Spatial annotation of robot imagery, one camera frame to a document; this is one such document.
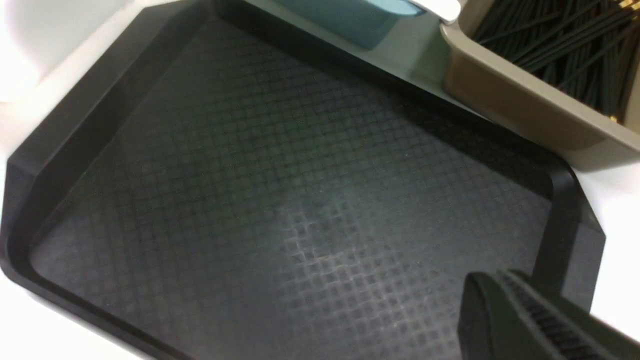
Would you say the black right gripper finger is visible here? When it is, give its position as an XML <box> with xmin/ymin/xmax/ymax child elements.
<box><xmin>457</xmin><ymin>269</ymin><xmax>640</xmax><ymax>360</ymax></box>

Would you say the brown plastic chopstick bin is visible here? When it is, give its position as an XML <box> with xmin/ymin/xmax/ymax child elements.
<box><xmin>439</xmin><ymin>0</ymin><xmax>639</xmax><ymax>153</ymax></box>

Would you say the pile of black chopsticks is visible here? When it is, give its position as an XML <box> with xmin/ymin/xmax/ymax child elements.
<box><xmin>471</xmin><ymin>0</ymin><xmax>639</xmax><ymax>125</ymax></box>

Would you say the black serving tray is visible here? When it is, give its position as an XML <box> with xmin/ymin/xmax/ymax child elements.
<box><xmin>1</xmin><ymin>0</ymin><xmax>606</xmax><ymax>360</ymax></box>

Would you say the white spoon across bin front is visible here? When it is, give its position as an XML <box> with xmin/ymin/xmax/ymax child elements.
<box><xmin>407</xmin><ymin>0</ymin><xmax>462</xmax><ymax>25</ymax></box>

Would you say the teal plastic spoon bin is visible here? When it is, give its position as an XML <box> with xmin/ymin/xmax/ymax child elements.
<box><xmin>278</xmin><ymin>0</ymin><xmax>425</xmax><ymax>50</ymax></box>

